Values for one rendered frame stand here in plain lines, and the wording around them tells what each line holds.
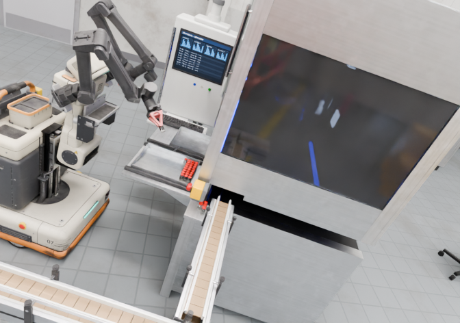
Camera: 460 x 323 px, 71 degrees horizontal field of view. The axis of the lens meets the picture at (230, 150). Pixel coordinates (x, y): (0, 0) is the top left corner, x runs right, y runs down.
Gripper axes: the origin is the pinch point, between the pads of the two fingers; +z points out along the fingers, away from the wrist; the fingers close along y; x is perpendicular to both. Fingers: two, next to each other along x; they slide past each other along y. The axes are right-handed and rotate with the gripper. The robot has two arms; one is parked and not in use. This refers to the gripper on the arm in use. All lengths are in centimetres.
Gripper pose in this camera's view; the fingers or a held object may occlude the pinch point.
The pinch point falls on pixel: (160, 125)
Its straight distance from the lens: 171.1
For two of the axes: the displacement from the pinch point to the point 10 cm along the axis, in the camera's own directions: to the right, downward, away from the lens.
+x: -8.3, 3.4, -4.5
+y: -3.4, 3.4, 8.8
